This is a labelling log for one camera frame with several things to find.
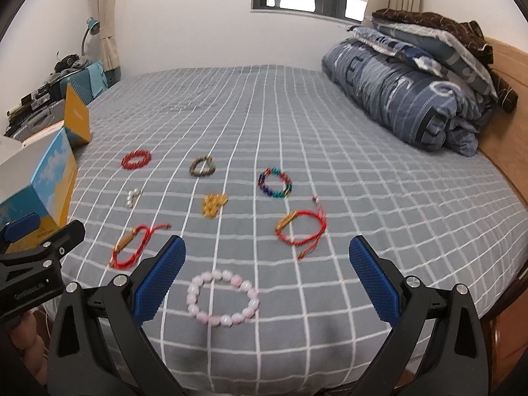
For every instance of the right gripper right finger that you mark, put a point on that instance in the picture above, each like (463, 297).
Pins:
(455, 360)

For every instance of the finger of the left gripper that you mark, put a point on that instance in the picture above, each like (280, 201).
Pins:
(66, 234)
(22, 227)

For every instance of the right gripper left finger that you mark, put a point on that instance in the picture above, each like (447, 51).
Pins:
(79, 361)

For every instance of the red cord bracelet gold tube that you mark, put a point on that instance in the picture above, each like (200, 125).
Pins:
(303, 229)

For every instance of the left hand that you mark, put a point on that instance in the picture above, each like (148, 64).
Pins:
(25, 338)

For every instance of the open white cardboard box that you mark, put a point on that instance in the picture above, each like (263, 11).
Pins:
(38, 174)

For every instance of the grey suitcase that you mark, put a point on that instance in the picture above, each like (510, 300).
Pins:
(41, 119)

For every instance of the clutter on suitcases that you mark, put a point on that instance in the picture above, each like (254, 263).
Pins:
(72, 63)

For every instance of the teal suitcase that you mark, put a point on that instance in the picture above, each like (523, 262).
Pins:
(88, 83)

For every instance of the blue desk lamp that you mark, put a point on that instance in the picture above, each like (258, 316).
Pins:
(93, 28)

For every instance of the wooden headboard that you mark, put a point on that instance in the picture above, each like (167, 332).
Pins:
(504, 139)

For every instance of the grey checked bed sheet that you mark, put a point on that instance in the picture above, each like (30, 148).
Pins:
(218, 157)

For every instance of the folded blue grey duvet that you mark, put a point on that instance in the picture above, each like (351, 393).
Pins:
(419, 108)

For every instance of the beige curtain left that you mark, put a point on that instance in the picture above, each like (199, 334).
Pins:
(106, 14)

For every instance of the blue patterned pillow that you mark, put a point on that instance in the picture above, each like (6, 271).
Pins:
(436, 52)

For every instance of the brown blanket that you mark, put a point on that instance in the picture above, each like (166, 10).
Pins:
(469, 35)

